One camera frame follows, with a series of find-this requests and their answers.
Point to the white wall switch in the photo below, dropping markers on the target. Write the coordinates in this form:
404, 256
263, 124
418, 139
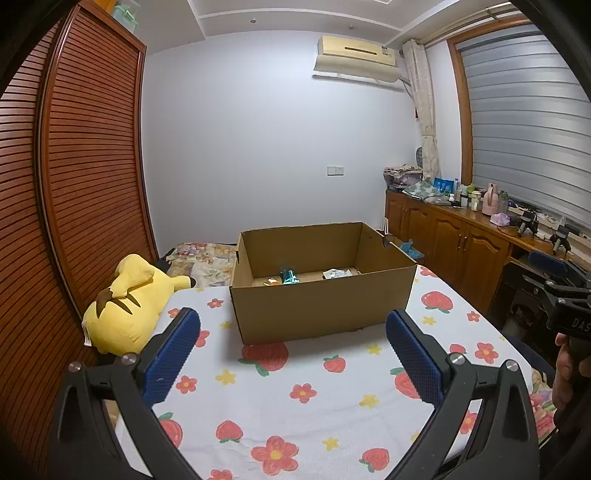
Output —
335, 170

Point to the brown cardboard box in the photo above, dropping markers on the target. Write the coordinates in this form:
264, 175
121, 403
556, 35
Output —
318, 309

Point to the small black tripod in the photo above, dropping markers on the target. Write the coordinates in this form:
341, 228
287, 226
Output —
564, 237
527, 224

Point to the blue carton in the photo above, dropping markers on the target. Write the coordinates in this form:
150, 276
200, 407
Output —
444, 185

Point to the wooden cabinet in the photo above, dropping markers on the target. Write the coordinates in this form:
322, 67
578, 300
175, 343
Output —
457, 244

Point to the pink kettle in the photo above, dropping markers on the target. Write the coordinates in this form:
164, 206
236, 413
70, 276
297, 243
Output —
491, 201

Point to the teal candy wrapper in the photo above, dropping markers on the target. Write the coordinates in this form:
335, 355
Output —
289, 275

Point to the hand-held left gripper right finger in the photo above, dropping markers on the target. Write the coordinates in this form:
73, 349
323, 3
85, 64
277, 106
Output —
415, 360

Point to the gold candy wrapper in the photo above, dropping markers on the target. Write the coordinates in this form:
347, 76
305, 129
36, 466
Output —
271, 281

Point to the green floral cloth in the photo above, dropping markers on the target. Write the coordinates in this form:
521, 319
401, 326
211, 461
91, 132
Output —
420, 190

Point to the purple face mask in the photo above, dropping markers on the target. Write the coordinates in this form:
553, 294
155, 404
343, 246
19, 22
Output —
500, 219

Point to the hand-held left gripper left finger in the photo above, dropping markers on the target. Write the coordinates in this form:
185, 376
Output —
171, 357

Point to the wooden louvered wardrobe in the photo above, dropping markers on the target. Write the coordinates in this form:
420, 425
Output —
60, 184

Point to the pile of folded clothes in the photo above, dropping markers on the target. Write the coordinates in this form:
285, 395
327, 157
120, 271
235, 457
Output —
401, 177

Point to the teal plastic bag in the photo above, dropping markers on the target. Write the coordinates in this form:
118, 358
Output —
410, 250

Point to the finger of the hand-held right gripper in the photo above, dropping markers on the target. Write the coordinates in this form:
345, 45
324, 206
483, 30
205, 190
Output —
521, 290
547, 262

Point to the grey window blind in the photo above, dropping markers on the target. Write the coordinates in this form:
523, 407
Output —
526, 124

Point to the yellow plush toy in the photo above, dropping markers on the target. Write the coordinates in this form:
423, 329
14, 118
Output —
124, 314

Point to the white strawberry flower tablecloth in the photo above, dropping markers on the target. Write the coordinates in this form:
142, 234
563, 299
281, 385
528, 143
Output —
300, 406

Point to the green storage box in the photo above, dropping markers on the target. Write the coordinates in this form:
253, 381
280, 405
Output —
126, 16

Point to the wall air conditioner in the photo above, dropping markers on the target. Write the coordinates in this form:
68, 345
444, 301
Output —
355, 57

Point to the person's right hand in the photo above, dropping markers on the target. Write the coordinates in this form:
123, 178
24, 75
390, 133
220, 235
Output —
570, 378

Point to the beige curtain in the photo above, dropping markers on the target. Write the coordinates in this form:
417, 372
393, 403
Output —
422, 106

